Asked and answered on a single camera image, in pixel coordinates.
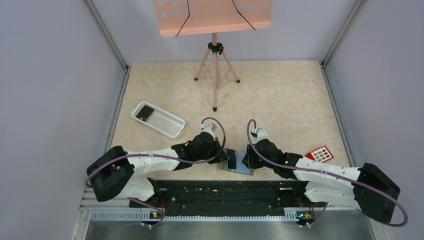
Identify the black card in basket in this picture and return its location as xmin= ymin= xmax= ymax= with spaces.
xmin=135 ymin=105 xmax=154 ymax=122

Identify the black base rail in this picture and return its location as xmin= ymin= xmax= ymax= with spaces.
xmin=147 ymin=180 xmax=325 ymax=217

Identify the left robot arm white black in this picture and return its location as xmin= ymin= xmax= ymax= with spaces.
xmin=85 ymin=131 xmax=229 ymax=202

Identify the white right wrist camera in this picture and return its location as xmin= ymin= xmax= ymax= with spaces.
xmin=250 ymin=128 xmax=269 ymax=143

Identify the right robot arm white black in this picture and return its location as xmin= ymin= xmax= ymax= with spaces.
xmin=248 ymin=138 xmax=400 ymax=227

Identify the grey card holder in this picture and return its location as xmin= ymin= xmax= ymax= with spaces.
xmin=218 ymin=148 xmax=254 ymax=176

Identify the aluminium frame rail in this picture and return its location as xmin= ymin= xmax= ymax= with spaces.
xmin=79 ymin=187 xmax=382 ymax=223

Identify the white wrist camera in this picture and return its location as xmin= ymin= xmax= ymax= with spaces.
xmin=200 ymin=123 xmax=217 ymax=138
xmin=250 ymin=128 xmax=269 ymax=143

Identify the red plastic basket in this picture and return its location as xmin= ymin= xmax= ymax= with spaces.
xmin=305 ymin=145 xmax=334 ymax=163

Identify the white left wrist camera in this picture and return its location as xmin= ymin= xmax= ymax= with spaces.
xmin=200 ymin=123 xmax=217 ymax=138

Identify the white plastic basket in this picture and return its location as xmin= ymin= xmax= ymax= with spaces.
xmin=131 ymin=101 xmax=186 ymax=139

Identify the pink music stand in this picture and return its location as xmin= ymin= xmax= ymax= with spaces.
xmin=152 ymin=0 xmax=274 ymax=112

